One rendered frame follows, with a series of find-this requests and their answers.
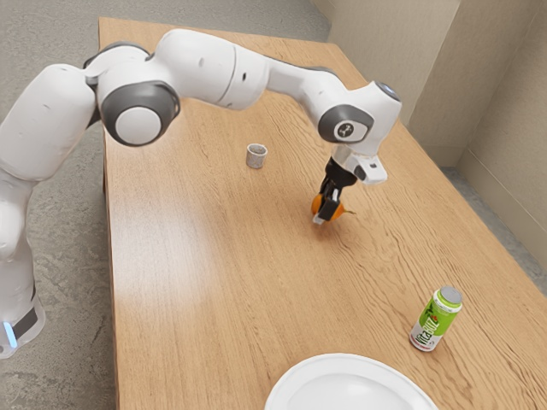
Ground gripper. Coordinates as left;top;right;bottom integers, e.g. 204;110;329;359
312;156;358;226

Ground orange fruit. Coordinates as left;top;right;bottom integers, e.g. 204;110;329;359
310;193;357;222

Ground white plate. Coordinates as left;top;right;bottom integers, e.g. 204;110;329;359
264;353;440;410

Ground small grey cup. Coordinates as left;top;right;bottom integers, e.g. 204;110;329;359
245;143;269;170

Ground green and white can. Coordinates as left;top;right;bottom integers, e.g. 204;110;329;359
409;285;463;353

